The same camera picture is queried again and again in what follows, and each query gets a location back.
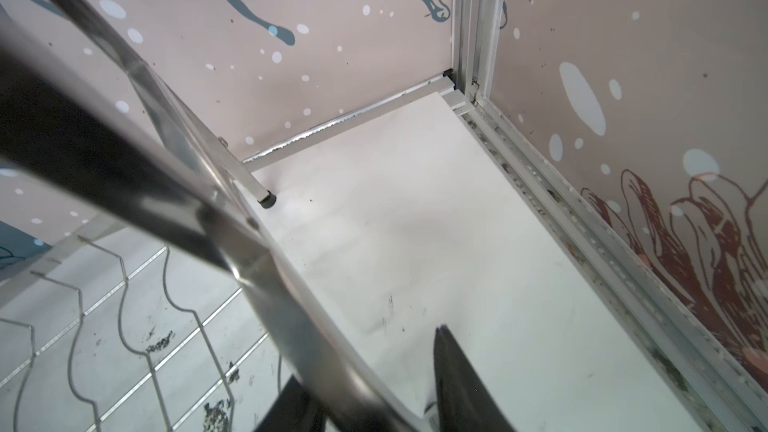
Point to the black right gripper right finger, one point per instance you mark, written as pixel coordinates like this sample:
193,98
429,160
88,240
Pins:
463,402

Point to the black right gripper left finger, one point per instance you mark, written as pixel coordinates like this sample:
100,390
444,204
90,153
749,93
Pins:
295,410

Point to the stainless steel dish rack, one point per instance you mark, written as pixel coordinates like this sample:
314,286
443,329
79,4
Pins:
57,127

